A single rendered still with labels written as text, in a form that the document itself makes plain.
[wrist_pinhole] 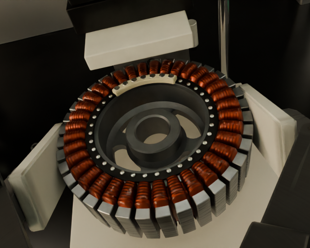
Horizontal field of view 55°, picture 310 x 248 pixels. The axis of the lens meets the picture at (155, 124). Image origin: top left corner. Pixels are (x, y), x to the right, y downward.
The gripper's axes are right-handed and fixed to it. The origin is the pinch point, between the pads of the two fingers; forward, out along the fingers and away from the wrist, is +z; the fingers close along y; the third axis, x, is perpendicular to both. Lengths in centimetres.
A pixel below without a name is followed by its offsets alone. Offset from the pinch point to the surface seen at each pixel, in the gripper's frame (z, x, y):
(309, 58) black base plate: 12.2, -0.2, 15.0
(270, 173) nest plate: 1.7, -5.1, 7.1
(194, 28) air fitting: 12.9, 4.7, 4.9
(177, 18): 1.4, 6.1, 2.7
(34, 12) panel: 23.7, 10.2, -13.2
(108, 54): 0.1, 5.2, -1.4
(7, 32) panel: 24.6, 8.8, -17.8
